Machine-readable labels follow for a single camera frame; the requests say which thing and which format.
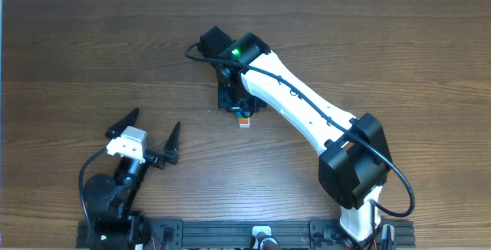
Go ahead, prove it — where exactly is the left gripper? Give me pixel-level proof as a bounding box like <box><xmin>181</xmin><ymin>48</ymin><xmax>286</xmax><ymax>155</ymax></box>
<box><xmin>105</xmin><ymin>107</ymin><xmax>182</xmax><ymax>170</ymax></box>

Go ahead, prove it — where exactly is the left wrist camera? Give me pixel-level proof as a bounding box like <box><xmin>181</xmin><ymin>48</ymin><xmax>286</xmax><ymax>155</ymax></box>
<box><xmin>106</xmin><ymin>125</ymin><xmax>148</xmax><ymax>163</ymax></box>

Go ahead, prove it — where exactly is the mounting rail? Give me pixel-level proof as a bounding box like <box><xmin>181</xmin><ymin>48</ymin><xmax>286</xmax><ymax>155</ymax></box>
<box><xmin>76</xmin><ymin>218</ymin><xmax>417</xmax><ymax>250</ymax></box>

